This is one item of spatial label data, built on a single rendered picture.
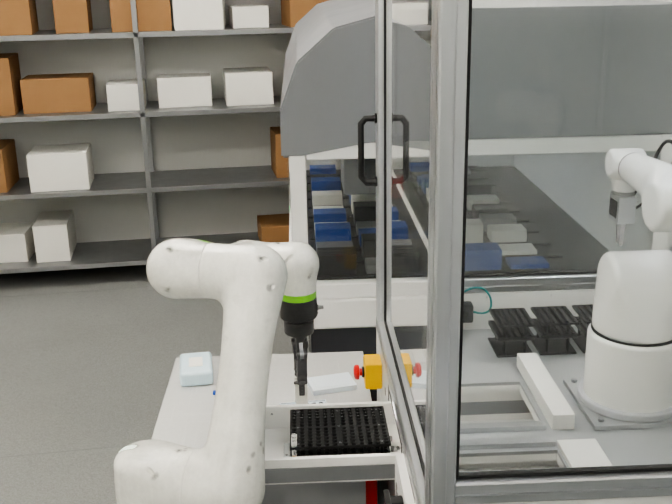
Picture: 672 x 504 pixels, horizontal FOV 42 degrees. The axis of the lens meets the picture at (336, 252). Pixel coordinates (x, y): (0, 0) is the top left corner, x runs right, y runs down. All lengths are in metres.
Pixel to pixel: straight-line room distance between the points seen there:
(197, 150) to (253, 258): 4.41
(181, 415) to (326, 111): 0.96
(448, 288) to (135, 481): 0.72
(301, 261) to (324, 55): 0.73
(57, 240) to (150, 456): 4.19
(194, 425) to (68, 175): 3.48
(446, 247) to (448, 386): 0.23
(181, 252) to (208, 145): 4.34
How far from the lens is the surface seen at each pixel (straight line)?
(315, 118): 2.62
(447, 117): 1.27
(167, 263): 1.74
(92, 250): 6.04
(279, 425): 2.18
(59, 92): 5.66
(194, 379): 2.57
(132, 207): 6.17
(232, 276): 1.69
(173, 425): 2.39
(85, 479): 3.71
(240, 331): 1.68
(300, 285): 2.13
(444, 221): 1.31
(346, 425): 2.05
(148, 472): 1.71
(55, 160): 5.67
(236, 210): 6.17
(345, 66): 2.60
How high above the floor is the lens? 1.89
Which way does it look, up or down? 18 degrees down
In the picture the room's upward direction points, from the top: 1 degrees counter-clockwise
